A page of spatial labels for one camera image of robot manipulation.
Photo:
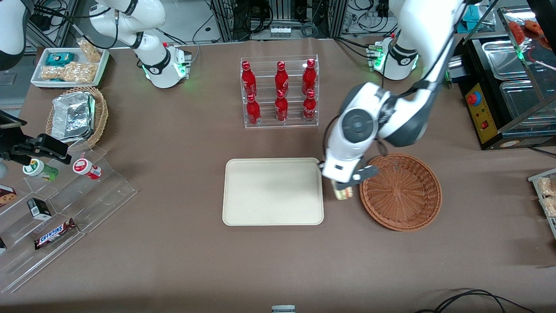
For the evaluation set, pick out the clear acrylic stepped display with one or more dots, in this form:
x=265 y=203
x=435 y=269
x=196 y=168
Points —
x=100 y=195

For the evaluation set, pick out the triangle sandwich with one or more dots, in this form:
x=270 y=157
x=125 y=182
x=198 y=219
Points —
x=343 y=194

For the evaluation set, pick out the red cola bottle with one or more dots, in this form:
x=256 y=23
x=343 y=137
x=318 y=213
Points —
x=248 y=80
x=253 y=113
x=309 y=78
x=281 y=80
x=281 y=108
x=309 y=108

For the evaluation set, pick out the grey edge tray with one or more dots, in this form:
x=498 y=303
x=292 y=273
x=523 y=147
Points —
x=548 y=221

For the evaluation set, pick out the red orange food pieces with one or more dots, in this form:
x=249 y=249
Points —
x=527 y=29

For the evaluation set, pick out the white power strip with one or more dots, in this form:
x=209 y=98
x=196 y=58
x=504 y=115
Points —
x=280 y=31

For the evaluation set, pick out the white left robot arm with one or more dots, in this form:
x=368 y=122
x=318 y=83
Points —
x=425 y=26

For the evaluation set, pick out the silver metal box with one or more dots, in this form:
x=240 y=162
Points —
x=455 y=71

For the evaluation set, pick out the beige rectangular plastic tray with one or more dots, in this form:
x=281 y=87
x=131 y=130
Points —
x=260 y=195

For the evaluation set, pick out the brown round wicker basket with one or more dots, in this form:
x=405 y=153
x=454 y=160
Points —
x=404 y=195

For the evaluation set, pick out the brown cookie box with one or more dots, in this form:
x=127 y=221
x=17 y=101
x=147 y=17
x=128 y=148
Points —
x=6 y=196

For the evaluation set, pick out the black food warmer appliance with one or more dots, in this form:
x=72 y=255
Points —
x=488 y=130

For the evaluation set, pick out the teal snack packet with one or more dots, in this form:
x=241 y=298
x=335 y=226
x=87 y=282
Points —
x=58 y=58

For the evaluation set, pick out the clear bagged pastry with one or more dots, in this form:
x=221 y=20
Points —
x=551 y=207
x=548 y=187

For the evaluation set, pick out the large clear peanut bag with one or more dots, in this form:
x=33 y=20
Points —
x=69 y=73

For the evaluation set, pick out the white rectangular snack tray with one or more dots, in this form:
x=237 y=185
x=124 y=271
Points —
x=37 y=71

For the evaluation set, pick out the light tan wicker basket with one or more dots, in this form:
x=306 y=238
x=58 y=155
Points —
x=100 y=113

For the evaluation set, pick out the small black carton box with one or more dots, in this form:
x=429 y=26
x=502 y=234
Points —
x=39 y=209

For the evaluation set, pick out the silver foil container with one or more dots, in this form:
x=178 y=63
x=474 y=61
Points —
x=71 y=117

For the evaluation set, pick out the clear acrylic bottle rack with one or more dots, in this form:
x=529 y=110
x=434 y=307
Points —
x=269 y=124

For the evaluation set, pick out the small clear snack bag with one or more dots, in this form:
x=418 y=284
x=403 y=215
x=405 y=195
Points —
x=90 y=51

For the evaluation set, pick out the grey device edge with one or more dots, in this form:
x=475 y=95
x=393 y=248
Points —
x=283 y=309

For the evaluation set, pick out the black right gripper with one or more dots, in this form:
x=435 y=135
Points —
x=9 y=141

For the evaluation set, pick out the brown Snickers bar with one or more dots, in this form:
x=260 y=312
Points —
x=54 y=234

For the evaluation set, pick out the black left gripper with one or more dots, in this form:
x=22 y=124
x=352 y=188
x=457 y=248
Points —
x=341 y=186

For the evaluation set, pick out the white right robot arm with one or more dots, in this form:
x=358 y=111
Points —
x=150 y=21

